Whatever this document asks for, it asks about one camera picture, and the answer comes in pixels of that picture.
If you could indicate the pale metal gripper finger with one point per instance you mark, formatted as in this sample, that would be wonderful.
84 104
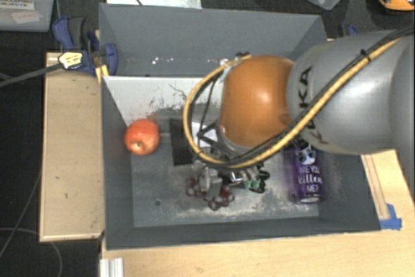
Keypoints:
216 188
206 179

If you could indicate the dark red grape bunch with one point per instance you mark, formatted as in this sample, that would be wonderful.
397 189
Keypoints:
223 196

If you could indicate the black flat block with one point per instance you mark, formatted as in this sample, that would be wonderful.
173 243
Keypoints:
180 142

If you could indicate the white flat card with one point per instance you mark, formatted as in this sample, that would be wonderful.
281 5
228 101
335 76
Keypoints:
196 130

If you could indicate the purple printed can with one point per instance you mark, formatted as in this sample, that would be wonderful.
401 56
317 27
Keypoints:
308 176

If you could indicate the red apple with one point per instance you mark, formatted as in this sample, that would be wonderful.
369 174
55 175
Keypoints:
142 137

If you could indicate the pale wood board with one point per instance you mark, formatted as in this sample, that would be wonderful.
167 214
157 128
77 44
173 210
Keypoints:
71 146

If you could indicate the grey metal bin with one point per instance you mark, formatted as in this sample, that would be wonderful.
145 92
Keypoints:
155 39

